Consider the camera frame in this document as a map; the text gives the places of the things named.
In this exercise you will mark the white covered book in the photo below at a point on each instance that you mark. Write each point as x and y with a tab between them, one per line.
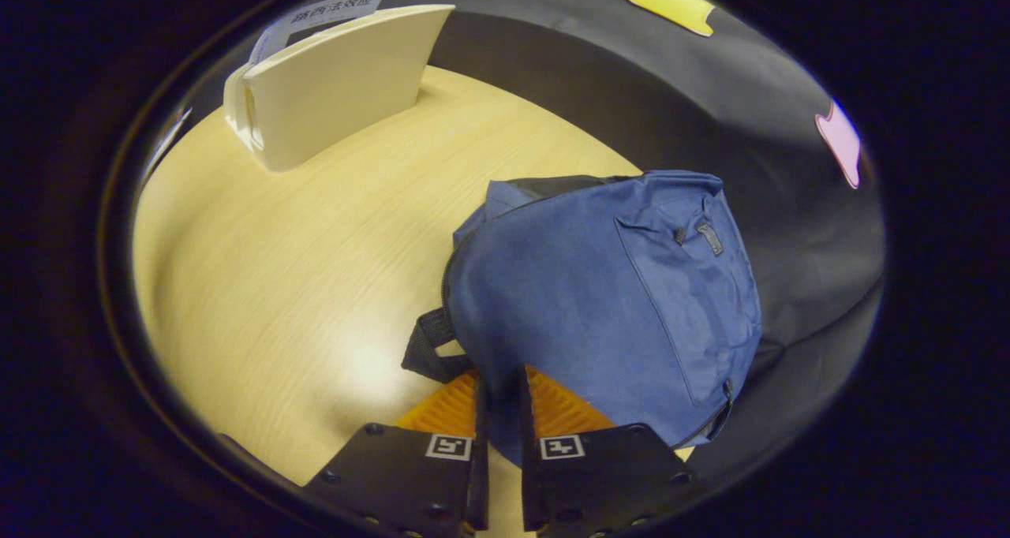
331	9

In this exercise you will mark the white plastic bookshelf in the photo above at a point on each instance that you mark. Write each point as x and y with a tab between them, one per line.
339	88

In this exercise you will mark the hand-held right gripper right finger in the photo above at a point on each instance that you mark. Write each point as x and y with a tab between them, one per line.
533	475

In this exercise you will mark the blue schoolbag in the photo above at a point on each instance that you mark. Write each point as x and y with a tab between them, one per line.
584	301

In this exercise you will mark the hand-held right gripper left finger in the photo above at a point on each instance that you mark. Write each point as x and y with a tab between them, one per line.
480	459

